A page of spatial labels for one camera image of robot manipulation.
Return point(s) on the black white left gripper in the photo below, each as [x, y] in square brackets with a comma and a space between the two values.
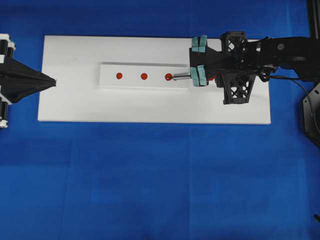
[19, 80]

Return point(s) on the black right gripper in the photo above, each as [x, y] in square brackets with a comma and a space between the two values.
[237, 65]

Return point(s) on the red handled soldering iron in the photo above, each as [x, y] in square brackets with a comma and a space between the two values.
[181, 77]

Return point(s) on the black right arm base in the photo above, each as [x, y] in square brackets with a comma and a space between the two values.
[311, 115]

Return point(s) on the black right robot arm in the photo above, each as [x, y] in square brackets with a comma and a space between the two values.
[300, 54]

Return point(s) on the right red dot mark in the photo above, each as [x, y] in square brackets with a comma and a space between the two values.
[168, 77]

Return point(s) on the red dot mark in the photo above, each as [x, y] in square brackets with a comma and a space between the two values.
[168, 77]
[119, 75]
[144, 76]

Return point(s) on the middle red dot mark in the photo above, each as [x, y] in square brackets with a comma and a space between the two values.
[144, 76]

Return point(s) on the left red dot mark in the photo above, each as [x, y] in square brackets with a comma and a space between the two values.
[119, 75]

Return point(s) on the small white raised plate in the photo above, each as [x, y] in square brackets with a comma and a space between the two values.
[132, 76]

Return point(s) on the large white base board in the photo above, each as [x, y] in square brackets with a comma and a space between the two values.
[74, 62]

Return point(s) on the blue table cloth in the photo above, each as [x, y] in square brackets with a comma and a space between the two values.
[140, 181]

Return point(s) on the black aluminium frame post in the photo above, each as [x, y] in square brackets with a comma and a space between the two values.
[313, 12]

